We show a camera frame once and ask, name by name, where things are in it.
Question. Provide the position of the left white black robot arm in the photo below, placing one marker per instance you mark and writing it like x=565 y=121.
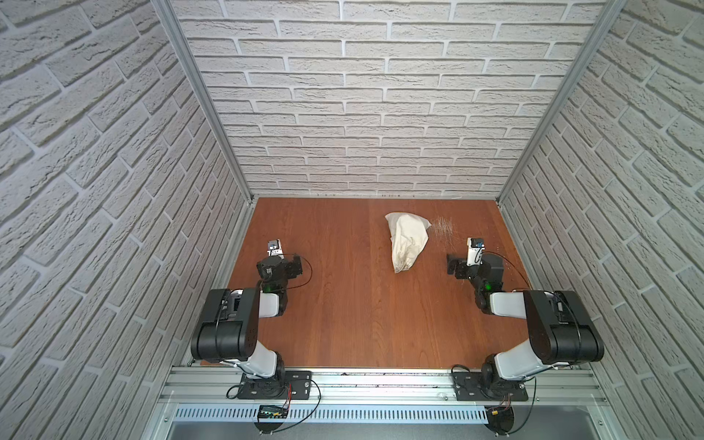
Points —
x=228 y=328

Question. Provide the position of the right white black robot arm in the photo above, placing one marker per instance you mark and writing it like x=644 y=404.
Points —
x=560 y=330

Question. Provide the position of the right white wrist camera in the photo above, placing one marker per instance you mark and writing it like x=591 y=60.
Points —
x=475 y=250

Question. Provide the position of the aluminium mounting rail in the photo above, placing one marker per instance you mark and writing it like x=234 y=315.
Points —
x=367 y=395

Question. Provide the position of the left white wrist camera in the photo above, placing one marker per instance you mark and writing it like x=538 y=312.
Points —
x=274 y=249

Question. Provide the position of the cream cloth drawstring bag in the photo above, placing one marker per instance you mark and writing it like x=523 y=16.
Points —
x=408 y=234

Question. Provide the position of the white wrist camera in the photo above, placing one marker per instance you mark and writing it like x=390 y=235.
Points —
x=274 y=249
x=475 y=250

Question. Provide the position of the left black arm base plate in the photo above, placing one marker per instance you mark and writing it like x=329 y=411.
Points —
x=293 y=385

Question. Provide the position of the left small controller board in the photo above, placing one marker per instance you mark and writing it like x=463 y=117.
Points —
x=271 y=417

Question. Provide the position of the right small controller board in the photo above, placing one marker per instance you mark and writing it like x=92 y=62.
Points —
x=500 y=420

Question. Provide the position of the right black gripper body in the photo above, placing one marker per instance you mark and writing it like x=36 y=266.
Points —
x=457 y=266

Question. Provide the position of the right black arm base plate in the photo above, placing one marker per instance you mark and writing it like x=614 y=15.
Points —
x=469 y=387

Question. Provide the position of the small controller board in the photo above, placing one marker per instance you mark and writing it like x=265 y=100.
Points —
x=271 y=417
x=500 y=420

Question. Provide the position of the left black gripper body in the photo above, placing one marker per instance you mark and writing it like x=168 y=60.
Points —
x=272 y=265

